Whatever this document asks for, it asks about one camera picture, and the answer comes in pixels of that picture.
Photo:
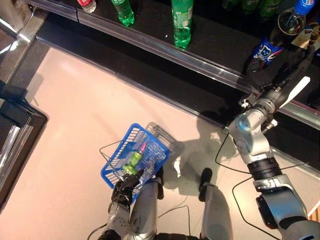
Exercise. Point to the green bottle green cap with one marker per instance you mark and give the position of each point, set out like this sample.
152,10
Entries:
136,157

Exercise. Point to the snack box with stick picture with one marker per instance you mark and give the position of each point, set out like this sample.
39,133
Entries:
306,37

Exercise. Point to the clear water bottle red label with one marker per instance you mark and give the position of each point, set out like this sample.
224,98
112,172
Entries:
86,6

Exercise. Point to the brown glossy corner panel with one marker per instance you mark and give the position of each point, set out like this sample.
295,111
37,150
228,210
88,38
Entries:
30,27

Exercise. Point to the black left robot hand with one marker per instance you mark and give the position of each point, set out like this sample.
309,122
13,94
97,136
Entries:
125,187

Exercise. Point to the small Pepsi bottle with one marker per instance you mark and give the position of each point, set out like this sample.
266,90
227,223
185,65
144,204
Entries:
268,50

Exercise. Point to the green Sprite bottle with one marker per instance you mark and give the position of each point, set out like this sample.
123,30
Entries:
182,22
123,12

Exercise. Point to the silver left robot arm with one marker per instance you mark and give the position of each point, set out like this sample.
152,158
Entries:
116,217

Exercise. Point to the dark side shelving unit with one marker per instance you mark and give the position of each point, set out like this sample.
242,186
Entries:
20,125

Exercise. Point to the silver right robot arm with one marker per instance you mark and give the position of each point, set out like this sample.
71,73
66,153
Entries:
250,132

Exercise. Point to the silver right robot leg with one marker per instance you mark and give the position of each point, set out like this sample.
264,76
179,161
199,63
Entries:
215,207

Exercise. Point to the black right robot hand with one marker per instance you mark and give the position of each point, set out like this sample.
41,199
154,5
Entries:
292,85

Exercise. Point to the blue plastic shopping basket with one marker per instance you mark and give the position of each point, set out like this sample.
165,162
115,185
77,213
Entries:
150,150

